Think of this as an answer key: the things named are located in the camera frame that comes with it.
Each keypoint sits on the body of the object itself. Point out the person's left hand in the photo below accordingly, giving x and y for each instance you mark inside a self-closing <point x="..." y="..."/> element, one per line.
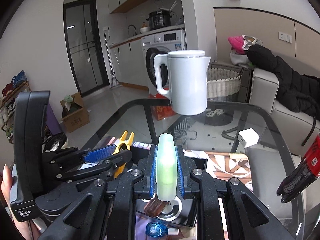
<point x="27" y="229"/>

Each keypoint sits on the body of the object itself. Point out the mop by counter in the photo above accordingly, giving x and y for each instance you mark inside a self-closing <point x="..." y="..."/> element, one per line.
<point x="114" y="83"/>

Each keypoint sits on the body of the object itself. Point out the pale green plastic case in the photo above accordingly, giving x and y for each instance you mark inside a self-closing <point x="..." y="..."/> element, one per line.
<point x="166" y="168"/>

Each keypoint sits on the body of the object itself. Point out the black data acquisition device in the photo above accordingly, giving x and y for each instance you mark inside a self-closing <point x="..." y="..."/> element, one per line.
<point x="28" y="172"/>

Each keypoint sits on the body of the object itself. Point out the white electric kettle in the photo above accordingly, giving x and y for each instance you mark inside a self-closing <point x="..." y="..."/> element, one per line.
<point x="187" y="79"/>

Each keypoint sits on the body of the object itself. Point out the white sofa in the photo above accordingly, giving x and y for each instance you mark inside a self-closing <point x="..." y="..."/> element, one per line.
<point x="299" y="130"/>

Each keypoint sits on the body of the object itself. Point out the red bag under table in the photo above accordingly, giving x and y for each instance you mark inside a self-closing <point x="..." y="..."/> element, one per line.
<point x="161" y="112"/>

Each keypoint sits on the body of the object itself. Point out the finger of the blue pad left gripper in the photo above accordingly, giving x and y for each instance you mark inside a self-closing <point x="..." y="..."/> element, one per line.
<point x="99" y="154"/>

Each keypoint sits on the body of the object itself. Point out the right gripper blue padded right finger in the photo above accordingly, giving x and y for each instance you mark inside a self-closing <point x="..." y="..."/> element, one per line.
<point x="197" y="184"/>

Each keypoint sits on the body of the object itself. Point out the black jacket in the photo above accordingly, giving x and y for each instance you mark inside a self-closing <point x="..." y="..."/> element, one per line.
<point x="298" y="93"/>

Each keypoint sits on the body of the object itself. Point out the cardboard box on floor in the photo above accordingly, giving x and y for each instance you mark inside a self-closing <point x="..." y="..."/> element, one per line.
<point x="74" y="113"/>

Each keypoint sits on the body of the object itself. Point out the white charger cube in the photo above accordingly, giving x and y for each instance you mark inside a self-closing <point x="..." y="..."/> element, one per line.
<point x="248" y="137"/>

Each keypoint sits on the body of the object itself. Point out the wooden shoe rack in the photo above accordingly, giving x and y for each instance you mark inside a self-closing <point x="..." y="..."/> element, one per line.
<point x="10" y="92"/>

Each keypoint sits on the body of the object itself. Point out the pink plush item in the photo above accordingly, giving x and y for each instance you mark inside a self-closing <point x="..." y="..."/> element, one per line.
<point x="237" y="43"/>

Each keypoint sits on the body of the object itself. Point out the grey round usb socket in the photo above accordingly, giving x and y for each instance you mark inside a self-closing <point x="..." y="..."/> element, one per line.
<point x="171" y="212"/>

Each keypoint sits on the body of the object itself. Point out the cola bottle red label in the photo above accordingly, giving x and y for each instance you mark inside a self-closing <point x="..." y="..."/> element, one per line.
<point x="304" y="175"/>

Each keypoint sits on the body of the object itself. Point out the white wall switch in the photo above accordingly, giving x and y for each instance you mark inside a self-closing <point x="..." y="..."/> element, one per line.
<point x="285" y="37"/>

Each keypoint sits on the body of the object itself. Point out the black pressure cooker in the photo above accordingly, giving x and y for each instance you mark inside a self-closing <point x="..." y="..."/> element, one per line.
<point x="159" y="19"/>

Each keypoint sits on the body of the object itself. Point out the yellow clip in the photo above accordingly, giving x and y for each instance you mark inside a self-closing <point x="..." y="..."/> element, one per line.
<point x="123" y="143"/>

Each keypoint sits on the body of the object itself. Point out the amber handle screwdriver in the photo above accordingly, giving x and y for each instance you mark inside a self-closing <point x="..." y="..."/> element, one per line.
<point x="154" y="207"/>

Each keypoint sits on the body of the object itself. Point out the black framed glass door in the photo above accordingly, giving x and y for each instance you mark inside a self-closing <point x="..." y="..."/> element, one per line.
<point x="84" y="46"/>

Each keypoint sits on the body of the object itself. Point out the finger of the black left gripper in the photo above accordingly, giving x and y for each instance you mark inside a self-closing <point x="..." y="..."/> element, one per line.
<point x="111" y="164"/>

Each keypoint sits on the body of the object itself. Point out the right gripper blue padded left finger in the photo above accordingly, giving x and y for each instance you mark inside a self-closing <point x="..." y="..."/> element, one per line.
<point x="136" y="184"/>

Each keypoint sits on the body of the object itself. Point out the blue bottle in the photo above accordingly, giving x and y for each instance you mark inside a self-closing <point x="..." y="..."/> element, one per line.
<point x="158" y="230"/>

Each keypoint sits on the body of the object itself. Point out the purple bag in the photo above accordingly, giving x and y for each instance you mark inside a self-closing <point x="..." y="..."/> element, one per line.
<point x="52" y="121"/>

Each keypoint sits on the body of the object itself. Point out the white wicker basket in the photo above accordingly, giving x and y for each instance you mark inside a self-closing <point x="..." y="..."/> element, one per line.
<point x="222" y="83"/>

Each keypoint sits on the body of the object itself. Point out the black cardboard box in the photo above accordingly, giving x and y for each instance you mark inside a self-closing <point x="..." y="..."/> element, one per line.
<point x="164" y="193"/>

